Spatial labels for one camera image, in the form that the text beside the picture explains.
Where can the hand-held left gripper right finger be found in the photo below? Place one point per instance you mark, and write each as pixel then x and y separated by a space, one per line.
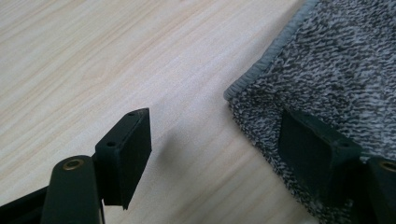
pixel 314 155

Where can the grey speckled towel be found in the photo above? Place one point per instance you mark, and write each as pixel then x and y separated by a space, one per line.
pixel 336 77

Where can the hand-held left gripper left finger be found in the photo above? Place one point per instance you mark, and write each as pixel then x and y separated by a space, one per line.
pixel 126 158

